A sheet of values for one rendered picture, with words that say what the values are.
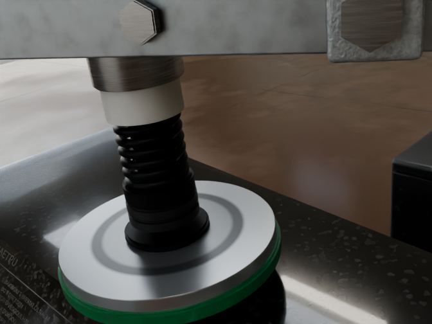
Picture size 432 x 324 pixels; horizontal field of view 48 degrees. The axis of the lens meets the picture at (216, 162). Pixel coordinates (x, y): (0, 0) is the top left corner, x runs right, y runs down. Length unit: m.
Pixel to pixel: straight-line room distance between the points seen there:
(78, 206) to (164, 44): 0.41
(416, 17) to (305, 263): 0.30
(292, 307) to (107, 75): 0.26
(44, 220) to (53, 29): 0.36
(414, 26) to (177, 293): 0.26
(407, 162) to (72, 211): 0.58
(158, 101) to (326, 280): 0.23
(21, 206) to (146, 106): 0.39
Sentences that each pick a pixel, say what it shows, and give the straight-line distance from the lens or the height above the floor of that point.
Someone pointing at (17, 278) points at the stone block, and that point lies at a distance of 0.63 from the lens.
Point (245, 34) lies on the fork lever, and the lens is 0.32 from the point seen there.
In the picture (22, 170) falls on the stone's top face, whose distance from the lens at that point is 0.90.
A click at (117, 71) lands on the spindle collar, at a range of 0.39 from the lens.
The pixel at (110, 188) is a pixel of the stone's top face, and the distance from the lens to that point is 0.74.
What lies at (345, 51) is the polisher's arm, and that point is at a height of 1.07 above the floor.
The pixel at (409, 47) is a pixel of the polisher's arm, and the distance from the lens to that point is 0.28.
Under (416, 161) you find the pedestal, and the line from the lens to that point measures 0.93.
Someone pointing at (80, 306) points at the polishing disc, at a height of 0.86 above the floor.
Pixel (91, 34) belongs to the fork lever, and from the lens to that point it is 0.37.
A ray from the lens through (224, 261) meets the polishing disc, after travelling 0.43.
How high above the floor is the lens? 1.12
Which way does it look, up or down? 23 degrees down
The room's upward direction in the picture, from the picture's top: 8 degrees counter-clockwise
